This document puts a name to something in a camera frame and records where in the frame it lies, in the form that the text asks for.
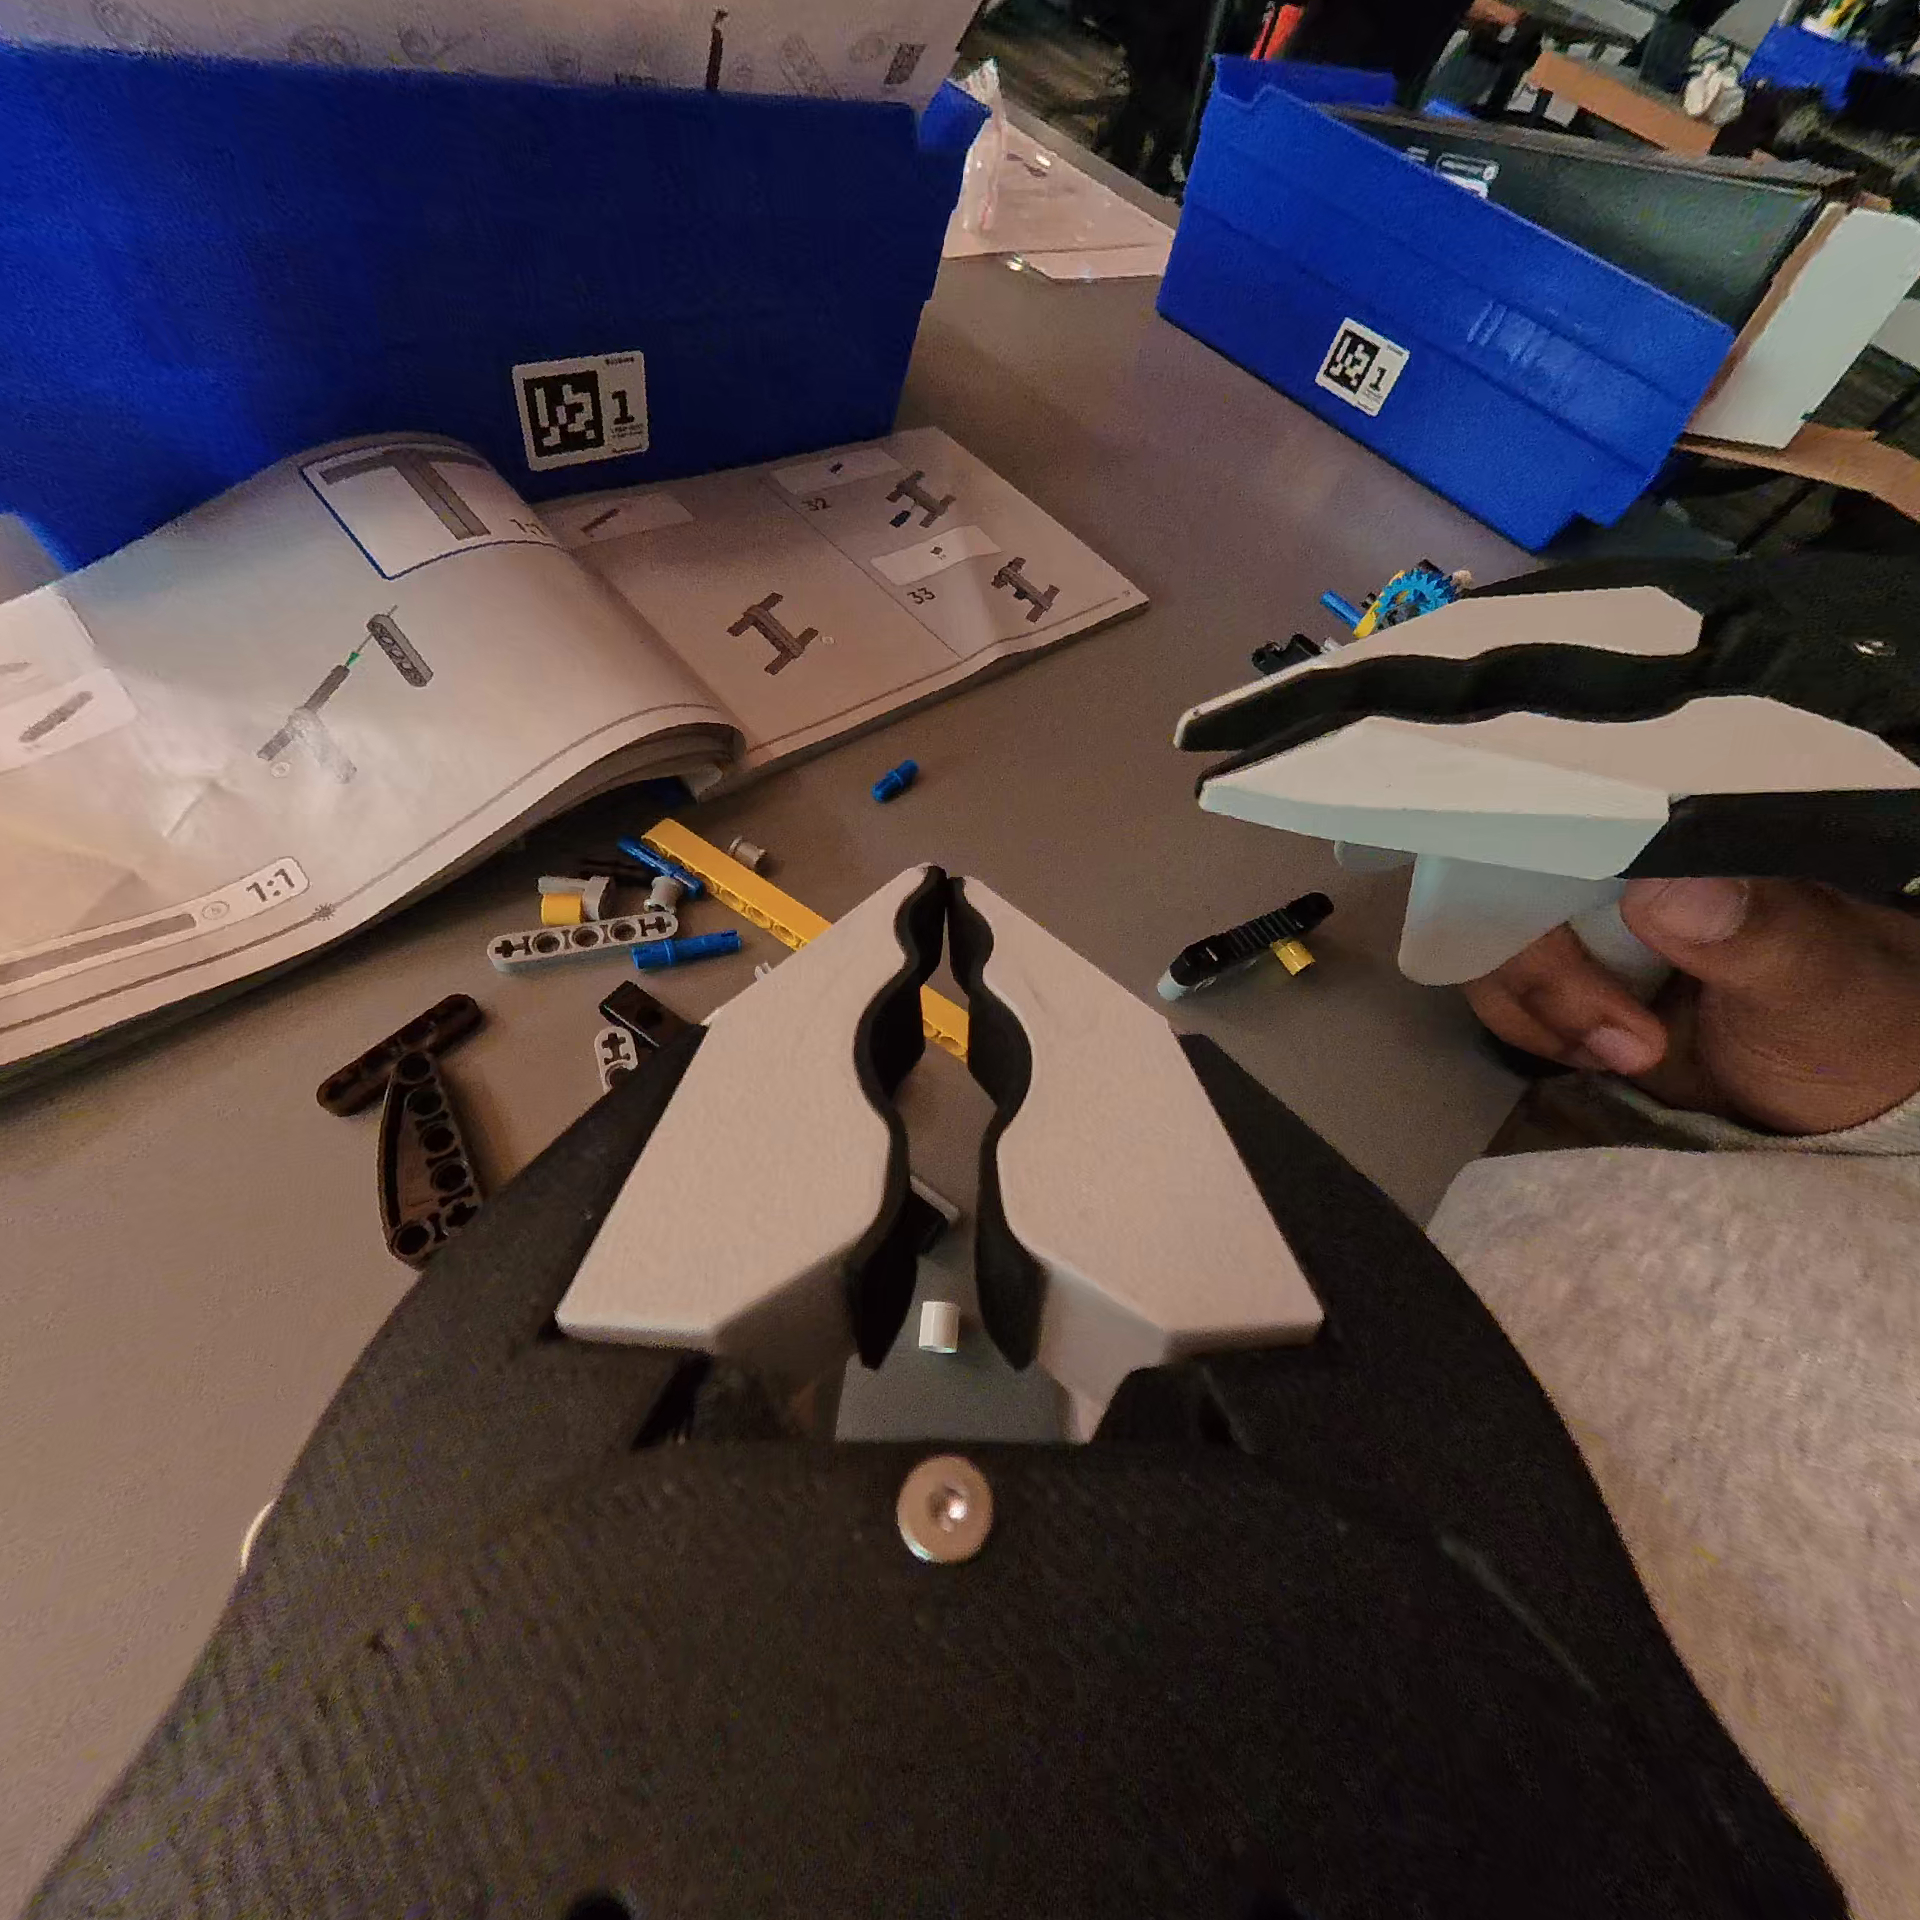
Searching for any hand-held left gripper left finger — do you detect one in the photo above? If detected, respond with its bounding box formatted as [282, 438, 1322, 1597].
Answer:
[556, 862, 952, 1442]

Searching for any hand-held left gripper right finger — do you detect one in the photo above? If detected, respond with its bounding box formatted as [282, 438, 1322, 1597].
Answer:
[948, 873, 1326, 1445]

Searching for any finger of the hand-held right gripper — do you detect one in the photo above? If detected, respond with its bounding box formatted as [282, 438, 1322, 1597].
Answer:
[1175, 585, 1777, 753]
[1198, 692, 1920, 885]

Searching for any lego assembly with blue gear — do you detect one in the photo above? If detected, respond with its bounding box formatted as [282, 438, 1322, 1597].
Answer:
[1252, 560, 1479, 673]

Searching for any black and yellow lego assembly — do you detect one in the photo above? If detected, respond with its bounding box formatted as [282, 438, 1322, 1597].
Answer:
[1155, 894, 1338, 1004]

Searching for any grey lego beam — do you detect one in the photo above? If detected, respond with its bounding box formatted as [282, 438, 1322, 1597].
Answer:
[488, 919, 676, 975]

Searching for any long yellow lego beam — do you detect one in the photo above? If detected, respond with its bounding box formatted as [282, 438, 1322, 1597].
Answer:
[643, 817, 975, 1058]

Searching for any black T-shaped lego beam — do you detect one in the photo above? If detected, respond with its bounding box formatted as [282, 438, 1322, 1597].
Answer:
[316, 992, 490, 1268]

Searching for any lego instruction booklet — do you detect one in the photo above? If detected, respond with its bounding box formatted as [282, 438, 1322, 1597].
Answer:
[0, 428, 1153, 1097]

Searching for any person's right hand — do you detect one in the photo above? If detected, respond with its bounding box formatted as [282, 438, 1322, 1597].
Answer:
[1464, 878, 1920, 1136]

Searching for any cardboard box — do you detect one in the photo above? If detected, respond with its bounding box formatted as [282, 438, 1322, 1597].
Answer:
[1681, 200, 1920, 518]

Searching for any black white marker sticker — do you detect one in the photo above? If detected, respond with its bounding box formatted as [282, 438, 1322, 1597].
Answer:
[513, 351, 652, 471]
[1315, 317, 1414, 415]

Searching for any dark flat box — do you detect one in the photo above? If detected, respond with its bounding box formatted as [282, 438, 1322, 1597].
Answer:
[1329, 105, 1864, 330]

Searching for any small blue bin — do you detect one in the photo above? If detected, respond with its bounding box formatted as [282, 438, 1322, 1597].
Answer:
[1739, 20, 1883, 108]

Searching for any person's grey sweater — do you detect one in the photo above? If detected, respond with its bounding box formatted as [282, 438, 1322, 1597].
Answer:
[1425, 1146, 1920, 1920]

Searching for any clear plastic bag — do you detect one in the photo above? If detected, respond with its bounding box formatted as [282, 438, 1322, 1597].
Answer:
[943, 60, 1180, 288]

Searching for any large blue plastic bin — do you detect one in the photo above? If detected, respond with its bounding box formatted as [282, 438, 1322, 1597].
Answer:
[0, 40, 992, 564]

